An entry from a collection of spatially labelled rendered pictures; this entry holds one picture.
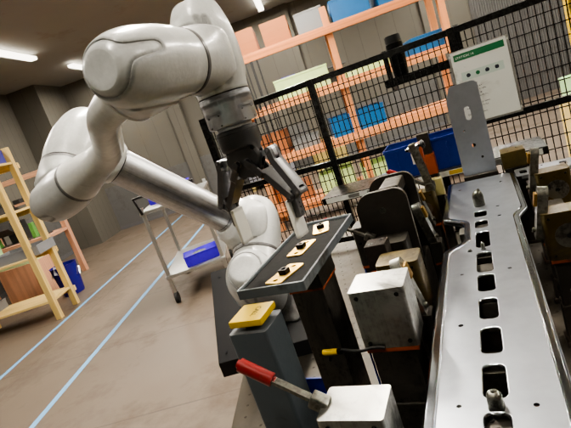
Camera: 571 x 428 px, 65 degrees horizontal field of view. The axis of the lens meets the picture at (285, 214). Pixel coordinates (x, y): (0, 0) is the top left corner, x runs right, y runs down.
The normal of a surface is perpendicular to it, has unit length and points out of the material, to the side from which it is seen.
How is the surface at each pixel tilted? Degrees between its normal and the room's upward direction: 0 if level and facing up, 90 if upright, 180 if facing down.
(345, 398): 0
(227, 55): 96
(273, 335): 90
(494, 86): 90
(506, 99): 90
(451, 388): 0
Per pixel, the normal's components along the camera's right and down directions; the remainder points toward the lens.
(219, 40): 0.77, -0.22
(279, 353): 0.88, -0.21
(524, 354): -0.32, -0.92
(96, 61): -0.32, 0.29
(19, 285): -0.09, 0.25
